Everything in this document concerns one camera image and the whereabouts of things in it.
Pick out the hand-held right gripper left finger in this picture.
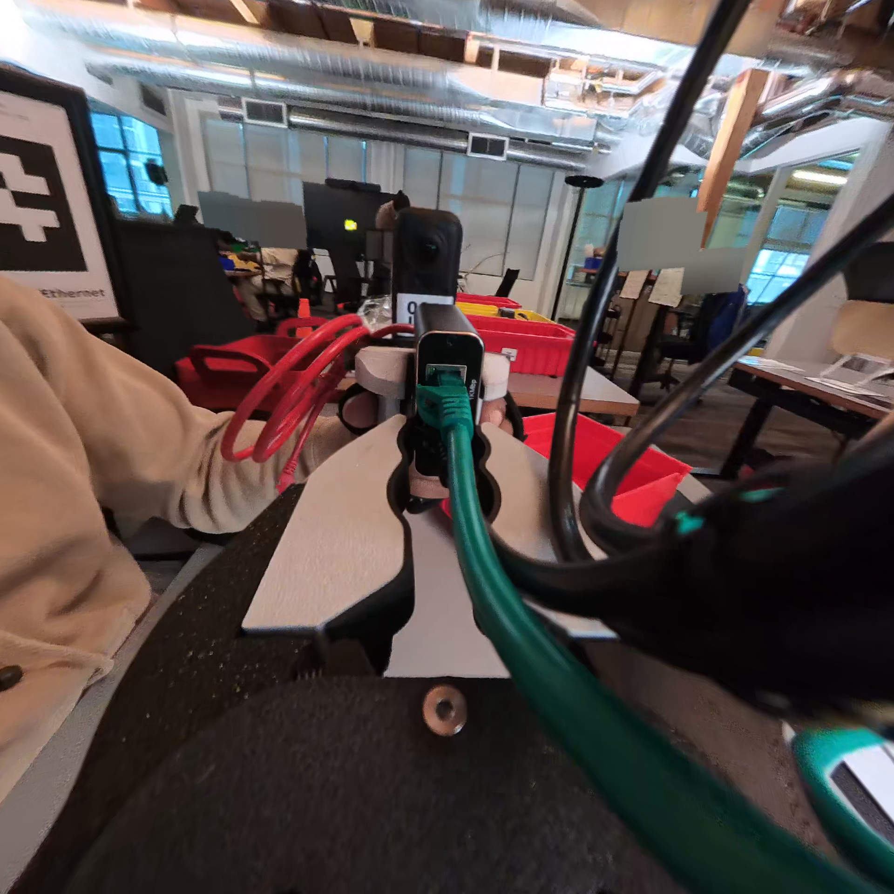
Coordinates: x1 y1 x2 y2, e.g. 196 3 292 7
241 413 418 637

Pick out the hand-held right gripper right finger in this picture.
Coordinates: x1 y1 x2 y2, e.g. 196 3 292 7
478 422 619 642

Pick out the black network switch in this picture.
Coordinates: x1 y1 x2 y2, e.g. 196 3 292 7
412 302 486 428

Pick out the red ethernet cable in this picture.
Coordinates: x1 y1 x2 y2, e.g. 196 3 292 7
220 314 416 493

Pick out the red plastic bin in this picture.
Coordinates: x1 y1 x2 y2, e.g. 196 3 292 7
440 412 692 532

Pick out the green ethernet cable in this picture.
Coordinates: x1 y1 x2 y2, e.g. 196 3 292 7
415 366 894 894

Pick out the black power cable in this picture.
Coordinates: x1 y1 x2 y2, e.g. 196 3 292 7
499 0 894 713

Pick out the person's left forearm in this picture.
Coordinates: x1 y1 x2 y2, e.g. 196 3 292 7
0 276 364 542

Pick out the red plastic crate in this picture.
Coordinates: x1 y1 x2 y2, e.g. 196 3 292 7
457 293 578 378

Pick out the black floor lamp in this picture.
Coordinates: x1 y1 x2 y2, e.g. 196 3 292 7
550 175 606 322

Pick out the black partition board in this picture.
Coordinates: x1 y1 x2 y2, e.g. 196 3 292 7
115 217 256 374

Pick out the blue jacket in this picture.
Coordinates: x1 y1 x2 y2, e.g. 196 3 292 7
702 292 748 364

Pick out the person's beige hoodie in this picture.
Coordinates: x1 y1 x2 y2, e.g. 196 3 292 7
0 447 156 804

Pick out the wooden desk with black legs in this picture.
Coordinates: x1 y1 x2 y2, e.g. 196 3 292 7
726 355 894 483

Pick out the white tag sign board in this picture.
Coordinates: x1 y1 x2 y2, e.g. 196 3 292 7
0 63 128 324

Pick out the red basket with handles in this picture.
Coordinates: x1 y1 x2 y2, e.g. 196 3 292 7
175 318 350 414

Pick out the silver ventilation duct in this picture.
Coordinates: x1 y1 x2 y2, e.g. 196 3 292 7
21 0 616 151

